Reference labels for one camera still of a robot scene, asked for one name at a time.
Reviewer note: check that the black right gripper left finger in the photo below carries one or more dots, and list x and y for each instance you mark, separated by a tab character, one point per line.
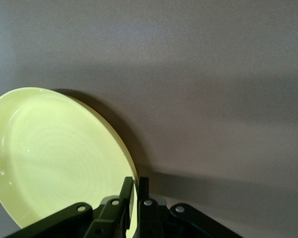
106	218

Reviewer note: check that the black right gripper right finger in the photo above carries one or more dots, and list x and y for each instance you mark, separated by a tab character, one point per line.
151	220

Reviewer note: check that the yellow round plate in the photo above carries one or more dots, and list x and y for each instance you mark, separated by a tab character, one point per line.
59	153

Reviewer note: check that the brown table cover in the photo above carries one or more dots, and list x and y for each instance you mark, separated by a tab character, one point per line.
188	74

